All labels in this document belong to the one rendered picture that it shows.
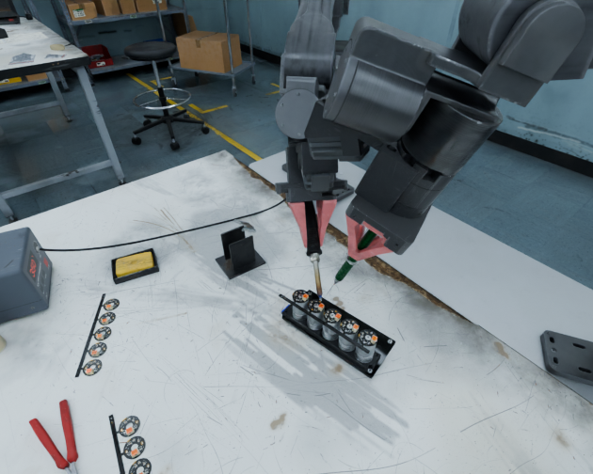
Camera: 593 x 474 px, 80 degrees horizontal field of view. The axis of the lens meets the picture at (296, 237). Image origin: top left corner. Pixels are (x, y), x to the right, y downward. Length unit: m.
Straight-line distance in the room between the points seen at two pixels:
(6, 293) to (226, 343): 0.33
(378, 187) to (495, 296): 0.41
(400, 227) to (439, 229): 0.46
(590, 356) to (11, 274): 0.83
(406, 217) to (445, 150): 0.08
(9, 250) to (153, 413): 0.34
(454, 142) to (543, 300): 0.48
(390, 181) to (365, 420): 0.31
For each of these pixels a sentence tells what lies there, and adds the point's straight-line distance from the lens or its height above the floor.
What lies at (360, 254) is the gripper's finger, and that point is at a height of 0.94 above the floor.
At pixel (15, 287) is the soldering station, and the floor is 0.82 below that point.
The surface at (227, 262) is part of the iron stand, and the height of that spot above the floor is 0.75.
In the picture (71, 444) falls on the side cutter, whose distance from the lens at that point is 0.55.
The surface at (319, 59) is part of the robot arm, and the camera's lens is 0.52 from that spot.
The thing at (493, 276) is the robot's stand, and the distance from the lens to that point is 0.72.
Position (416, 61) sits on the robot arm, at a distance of 0.28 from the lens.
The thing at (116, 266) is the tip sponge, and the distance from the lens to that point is 0.71.
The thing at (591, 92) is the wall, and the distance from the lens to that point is 2.92.
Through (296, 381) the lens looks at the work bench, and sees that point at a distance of 0.52.
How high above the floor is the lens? 1.22
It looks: 41 degrees down
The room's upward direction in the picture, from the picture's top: straight up
